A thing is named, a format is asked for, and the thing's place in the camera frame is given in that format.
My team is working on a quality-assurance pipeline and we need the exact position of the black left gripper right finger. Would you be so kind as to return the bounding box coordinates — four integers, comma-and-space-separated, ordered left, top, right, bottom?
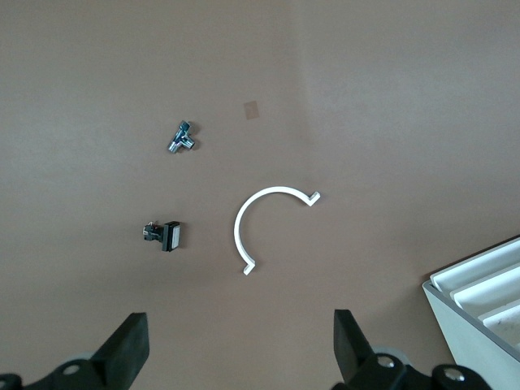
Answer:
332, 309, 411, 390

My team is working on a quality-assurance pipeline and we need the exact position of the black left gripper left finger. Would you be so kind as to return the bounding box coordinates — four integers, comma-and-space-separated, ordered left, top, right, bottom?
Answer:
28, 311, 150, 390

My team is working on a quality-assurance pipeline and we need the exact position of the white plastic drawer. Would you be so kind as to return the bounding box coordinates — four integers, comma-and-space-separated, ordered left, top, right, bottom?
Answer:
429, 243, 520, 292
485, 310, 520, 346
453, 266, 520, 310
478, 290, 520, 326

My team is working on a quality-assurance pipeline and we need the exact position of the black square white-faced push button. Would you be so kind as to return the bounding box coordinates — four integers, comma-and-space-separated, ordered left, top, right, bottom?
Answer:
141, 219, 183, 254

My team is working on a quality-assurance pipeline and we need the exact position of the white curved plastic clip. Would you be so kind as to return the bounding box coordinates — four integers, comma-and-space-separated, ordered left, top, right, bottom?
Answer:
233, 185, 322, 277

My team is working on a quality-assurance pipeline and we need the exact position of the chrome metal valve fitting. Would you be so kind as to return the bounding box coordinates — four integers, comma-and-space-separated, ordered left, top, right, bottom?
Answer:
167, 119, 197, 154

